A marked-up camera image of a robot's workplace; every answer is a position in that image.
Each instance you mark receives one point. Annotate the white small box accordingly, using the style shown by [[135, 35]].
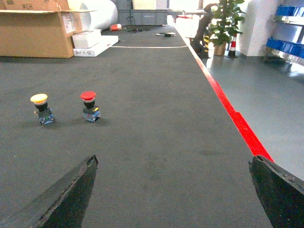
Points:
[[86, 39]]

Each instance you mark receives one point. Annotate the potted green plant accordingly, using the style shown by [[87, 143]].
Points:
[[225, 24]]

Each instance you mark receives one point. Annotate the flat tool on carpet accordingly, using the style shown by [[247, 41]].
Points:
[[169, 34]]

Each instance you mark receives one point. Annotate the large cardboard box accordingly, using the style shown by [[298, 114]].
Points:
[[38, 28]]

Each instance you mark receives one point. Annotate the white foam roll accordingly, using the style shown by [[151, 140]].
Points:
[[102, 13]]

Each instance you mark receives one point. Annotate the white flat box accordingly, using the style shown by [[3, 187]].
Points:
[[105, 42]]

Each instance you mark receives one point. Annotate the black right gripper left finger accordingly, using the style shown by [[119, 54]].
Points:
[[63, 204]]

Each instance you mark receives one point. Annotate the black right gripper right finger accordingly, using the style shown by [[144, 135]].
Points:
[[281, 193]]

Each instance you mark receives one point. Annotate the red push button switch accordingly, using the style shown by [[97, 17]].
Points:
[[91, 112]]

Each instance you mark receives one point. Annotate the grey plastic crate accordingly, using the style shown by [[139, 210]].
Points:
[[143, 17]]

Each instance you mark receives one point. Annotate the orange object far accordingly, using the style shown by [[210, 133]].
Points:
[[116, 27]]

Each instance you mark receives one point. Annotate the red white traffic cone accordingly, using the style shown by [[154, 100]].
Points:
[[232, 49]]

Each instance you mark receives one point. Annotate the yellow push button switch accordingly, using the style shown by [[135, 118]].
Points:
[[43, 112]]

